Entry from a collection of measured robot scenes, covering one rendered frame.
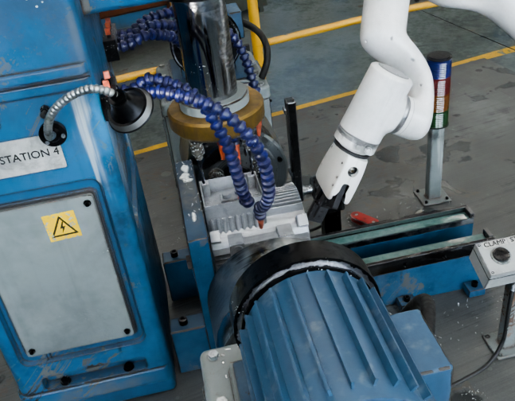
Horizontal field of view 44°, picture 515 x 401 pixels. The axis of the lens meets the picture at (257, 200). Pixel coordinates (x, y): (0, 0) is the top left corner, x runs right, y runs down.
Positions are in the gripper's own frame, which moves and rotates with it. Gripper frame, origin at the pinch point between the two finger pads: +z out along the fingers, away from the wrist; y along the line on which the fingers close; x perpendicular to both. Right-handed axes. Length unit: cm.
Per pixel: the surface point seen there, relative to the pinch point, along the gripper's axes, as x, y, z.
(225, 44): 29.7, 2.8, -24.8
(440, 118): -37, 33, -18
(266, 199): 17.7, -14.1, -6.9
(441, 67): -30, 33, -30
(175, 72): 23, 66, 4
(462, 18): -246, 378, -15
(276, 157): 1.6, 27.1, 2.7
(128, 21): -6, 507, 117
